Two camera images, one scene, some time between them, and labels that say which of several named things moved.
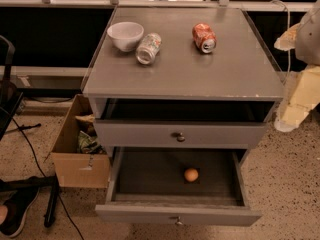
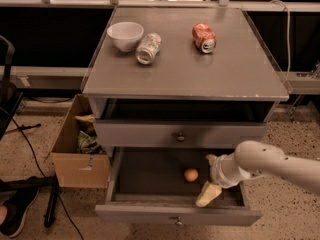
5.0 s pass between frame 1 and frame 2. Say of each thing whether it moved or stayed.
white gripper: moved
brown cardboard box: stayed
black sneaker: stayed
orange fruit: stayed
